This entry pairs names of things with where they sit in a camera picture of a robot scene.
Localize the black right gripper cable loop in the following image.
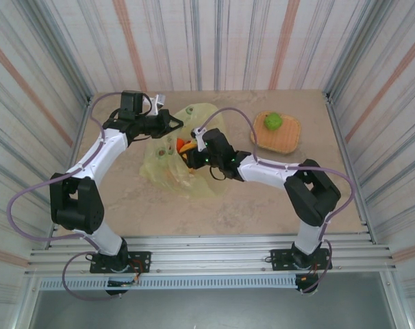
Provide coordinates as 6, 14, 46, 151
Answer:
208, 166, 229, 182

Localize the aluminium rail frame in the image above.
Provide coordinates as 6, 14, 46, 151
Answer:
24, 234, 399, 276

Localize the orange plush fruit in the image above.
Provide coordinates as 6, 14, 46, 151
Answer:
179, 141, 197, 162

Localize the slotted grey cable duct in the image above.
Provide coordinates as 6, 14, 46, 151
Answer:
38, 276, 300, 293

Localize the woven bamboo basket tray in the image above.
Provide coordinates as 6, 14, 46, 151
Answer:
250, 110, 302, 154

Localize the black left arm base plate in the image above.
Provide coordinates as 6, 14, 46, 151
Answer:
88, 251, 152, 274

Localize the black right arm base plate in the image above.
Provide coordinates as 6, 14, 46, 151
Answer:
269, 247, 334, 272

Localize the yellow avocado print plastic bag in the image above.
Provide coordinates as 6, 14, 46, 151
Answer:
140, 101, 229, 199

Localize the green plush fruit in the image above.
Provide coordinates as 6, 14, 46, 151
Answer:
264, 112, 284, 132

